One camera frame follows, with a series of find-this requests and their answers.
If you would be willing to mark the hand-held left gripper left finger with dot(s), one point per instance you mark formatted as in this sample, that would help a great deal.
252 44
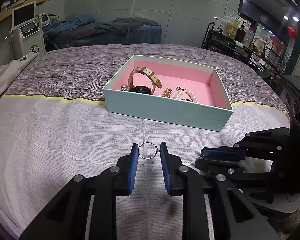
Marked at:
133 170

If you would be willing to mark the pale pink quilt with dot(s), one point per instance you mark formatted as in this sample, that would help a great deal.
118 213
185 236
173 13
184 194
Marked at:
5 77

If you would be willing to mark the potted plant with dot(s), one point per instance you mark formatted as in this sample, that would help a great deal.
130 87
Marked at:
271 77

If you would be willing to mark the gold charm cluster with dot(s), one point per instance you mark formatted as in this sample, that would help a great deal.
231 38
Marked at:
167 93

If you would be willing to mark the black metal rack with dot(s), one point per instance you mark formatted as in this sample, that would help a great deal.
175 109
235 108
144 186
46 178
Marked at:
230 47

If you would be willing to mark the group of bottles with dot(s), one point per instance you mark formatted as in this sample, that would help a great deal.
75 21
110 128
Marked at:
235 28

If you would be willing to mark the thin silver hoop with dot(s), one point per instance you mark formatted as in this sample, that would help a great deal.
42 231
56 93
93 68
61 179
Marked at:
147 142

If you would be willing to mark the grey blanket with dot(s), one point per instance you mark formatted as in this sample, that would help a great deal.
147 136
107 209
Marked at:
130 26

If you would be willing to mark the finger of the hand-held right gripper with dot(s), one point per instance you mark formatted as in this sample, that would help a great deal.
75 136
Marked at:
222 153
215 165

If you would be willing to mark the white floor lamp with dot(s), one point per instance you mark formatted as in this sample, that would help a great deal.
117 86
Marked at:
132 15

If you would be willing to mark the pink-lined pale blue box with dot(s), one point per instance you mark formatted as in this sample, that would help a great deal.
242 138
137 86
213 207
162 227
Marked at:
165 112

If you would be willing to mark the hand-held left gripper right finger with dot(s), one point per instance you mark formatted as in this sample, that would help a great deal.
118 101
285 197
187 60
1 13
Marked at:
165 170

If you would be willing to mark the white machine with screen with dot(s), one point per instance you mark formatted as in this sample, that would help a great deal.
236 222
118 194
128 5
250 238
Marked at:
27 30

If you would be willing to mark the small gold crystal brooch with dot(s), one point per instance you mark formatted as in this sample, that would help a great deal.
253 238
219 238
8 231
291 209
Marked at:
125 87

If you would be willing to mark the blue covered massage bed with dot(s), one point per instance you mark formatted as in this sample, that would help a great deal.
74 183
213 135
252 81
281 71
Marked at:
102 37

